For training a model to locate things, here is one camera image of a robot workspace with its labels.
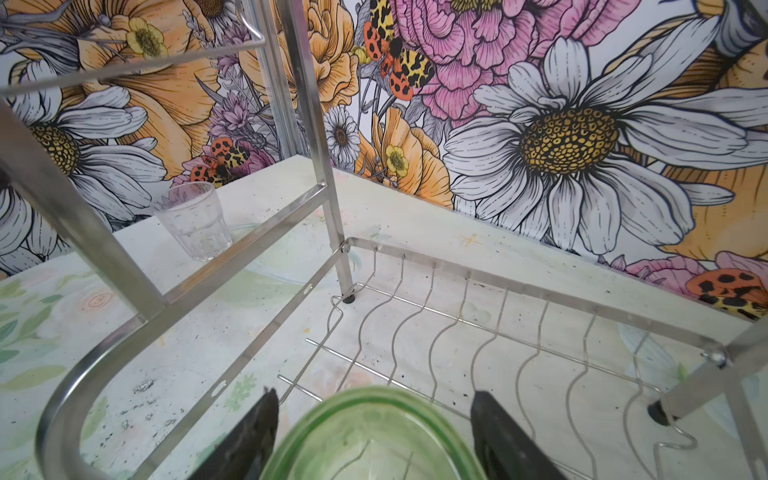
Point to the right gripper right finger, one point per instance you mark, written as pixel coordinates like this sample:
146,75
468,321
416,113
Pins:
503,449

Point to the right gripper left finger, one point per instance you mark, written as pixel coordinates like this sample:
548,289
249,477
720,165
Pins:
244,452

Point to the green glass tumbler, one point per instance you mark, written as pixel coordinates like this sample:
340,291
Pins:
373,432

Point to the clear faceted glass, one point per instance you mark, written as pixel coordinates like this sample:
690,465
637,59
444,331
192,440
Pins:
193,215

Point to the steel two-tier dish rack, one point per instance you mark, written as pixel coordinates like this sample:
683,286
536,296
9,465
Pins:
561,202

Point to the translucent pale green lid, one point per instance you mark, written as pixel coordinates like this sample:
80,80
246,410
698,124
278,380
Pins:
282,269

